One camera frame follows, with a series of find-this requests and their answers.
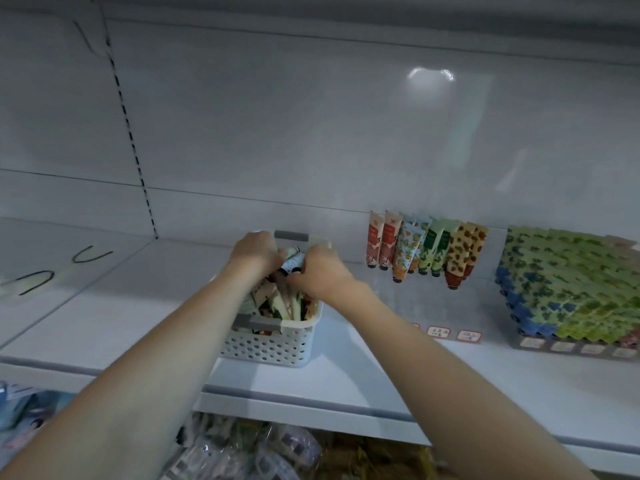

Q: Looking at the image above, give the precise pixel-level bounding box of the person's right hand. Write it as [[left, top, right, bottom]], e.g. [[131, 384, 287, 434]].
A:
[[285, 243, 351, 306]]

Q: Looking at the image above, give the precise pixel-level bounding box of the person's left hand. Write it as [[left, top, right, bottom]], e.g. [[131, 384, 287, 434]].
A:
[[228, 231, 286, 286]]

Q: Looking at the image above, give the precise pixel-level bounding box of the pile of pale hand cream tubes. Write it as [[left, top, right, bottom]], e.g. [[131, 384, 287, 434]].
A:
[[240, 249, 319, 324]]

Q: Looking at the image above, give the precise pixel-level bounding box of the white perforated plastic basket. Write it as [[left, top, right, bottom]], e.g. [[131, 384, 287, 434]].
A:
[[218, 229, 326, 368]]

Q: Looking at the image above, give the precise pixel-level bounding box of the white metal shelf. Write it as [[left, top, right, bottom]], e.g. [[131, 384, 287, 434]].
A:
[[0, 0, 640, 480]]

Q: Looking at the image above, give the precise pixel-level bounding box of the row of hand cream tubes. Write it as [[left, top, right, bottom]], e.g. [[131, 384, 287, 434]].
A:
[[365, 209, 640, 346]]

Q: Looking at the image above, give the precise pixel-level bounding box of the person's left forearm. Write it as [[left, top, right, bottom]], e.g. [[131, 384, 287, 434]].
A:
[[0, 265, 271, 480]]

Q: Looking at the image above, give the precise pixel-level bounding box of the person's right forearm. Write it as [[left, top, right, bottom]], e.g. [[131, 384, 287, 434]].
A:
[[325, 285, 596, 480]]

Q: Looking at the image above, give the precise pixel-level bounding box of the clear divider tray with labels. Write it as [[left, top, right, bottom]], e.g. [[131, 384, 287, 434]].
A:
[[425, 323, 640, 361]]

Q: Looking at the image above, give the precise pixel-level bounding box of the pile of snack packets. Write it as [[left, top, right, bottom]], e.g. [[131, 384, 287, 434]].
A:
[[0, 385, 441, 480]]

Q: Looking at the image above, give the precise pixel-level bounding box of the black curved wire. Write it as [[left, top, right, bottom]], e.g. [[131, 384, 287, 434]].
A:
[[0, 269, 56, 298], [72, 245, 115, 265]]

